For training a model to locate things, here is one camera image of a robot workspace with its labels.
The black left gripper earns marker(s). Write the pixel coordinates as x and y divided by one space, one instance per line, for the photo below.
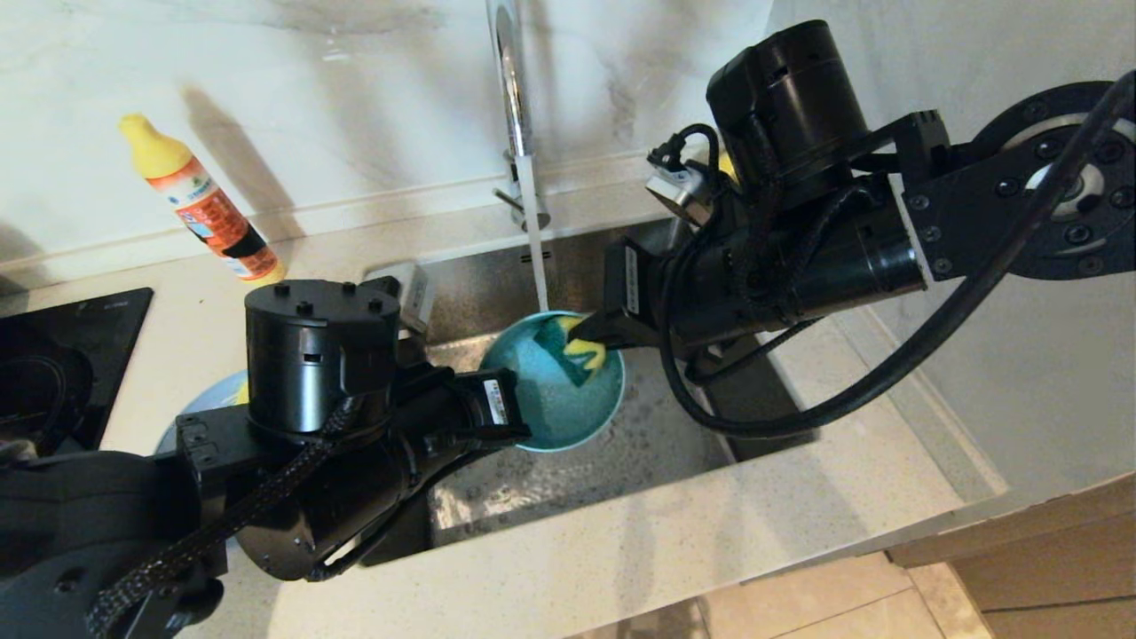
453 417

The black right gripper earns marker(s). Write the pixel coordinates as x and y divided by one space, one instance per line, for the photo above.
843 257

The yellow and green sponge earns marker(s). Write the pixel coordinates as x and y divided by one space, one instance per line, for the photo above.
590 359

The teal bowl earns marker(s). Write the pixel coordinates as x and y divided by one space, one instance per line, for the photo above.
568 417

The chrome kitchen faucet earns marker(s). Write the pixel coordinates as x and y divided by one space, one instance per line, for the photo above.
510 89

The orange dish soap bottle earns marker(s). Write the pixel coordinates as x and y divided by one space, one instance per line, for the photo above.
209 209

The stainless steel sink basin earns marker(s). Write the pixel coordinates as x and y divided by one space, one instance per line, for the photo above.
674 426

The yellow pear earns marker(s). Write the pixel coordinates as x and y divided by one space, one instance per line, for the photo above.
728 167

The yellow-green bowl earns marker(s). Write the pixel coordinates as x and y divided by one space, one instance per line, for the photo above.
241 393

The blue-grey plate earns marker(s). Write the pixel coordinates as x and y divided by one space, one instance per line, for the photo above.
209 399

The black induction cooktop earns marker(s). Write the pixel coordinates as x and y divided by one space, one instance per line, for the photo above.
53 355

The beige wooden cabinet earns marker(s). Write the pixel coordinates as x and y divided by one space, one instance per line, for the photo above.
1047 559

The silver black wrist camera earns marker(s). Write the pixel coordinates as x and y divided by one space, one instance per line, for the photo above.
679 191

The white framed wrist camera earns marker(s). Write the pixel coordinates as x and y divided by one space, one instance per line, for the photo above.
413 297

